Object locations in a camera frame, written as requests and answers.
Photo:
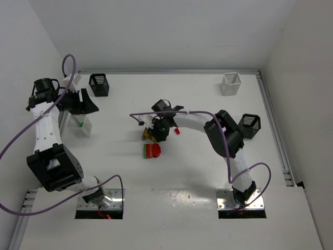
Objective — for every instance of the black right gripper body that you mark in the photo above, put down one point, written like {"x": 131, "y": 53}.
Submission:
{"x": 159, "y": 133}

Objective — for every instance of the multicolour lego stack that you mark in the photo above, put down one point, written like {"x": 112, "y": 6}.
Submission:
{"x": 147, "y": 136}

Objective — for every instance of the black slotted container right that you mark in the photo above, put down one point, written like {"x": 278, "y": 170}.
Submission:
{"x": 250, "y": 124}

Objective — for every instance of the black slotted container far left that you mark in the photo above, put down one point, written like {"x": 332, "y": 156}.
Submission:
{"x": 99, "y": 85}

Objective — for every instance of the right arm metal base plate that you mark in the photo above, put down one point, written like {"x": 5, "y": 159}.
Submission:
{"x": 228, "y": 201}

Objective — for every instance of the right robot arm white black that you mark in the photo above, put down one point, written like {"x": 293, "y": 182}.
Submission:
{"x": 224, "y": 135}

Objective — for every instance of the white slotted container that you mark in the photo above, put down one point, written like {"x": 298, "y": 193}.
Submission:
{"x": 71, "y": 122}
{"x": 230, "y": 84}

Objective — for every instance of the red green brown lego stack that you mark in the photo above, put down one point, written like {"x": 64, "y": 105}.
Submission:
{"x": 151, "y": 150}

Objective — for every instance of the white slotted container near left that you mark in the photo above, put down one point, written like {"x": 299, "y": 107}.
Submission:
{"x": 71, "y": 122}

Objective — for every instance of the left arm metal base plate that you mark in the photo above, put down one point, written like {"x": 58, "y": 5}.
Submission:
{"x": 105, "y": 199}

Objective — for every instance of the white slotted container far right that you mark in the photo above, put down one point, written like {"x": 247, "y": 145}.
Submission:
{"x": 230, "y": 84}

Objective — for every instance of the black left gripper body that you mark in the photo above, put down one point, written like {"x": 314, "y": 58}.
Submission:
{"x": 78, "y": 101}

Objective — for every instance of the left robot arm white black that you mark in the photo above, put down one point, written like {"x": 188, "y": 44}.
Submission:
{"x": 53, "y": 164}

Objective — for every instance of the black slotted container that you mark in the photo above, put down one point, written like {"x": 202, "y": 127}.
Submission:
{"x": 99, "y": 85}
{"x": 250, "y": 124}

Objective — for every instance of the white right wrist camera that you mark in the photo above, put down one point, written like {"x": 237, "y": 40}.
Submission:
{"x": 144, "y": 121}

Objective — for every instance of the small red sloped lego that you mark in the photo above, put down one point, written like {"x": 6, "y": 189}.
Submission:
{"x": 177, "y": 131}

